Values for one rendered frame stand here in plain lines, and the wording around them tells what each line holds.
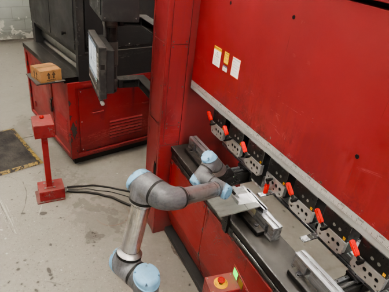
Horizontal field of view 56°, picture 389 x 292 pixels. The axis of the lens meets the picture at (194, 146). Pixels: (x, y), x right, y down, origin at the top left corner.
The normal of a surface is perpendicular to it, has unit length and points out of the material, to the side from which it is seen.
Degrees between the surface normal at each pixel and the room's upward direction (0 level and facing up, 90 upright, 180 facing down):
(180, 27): 90
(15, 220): 0
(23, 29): 90
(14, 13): 90
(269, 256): 0
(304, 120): 90
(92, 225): 0
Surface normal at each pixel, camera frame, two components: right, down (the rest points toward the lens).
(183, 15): 0.44, 0.50
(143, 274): 0.21, -0.80
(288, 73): -0.89, 0.14
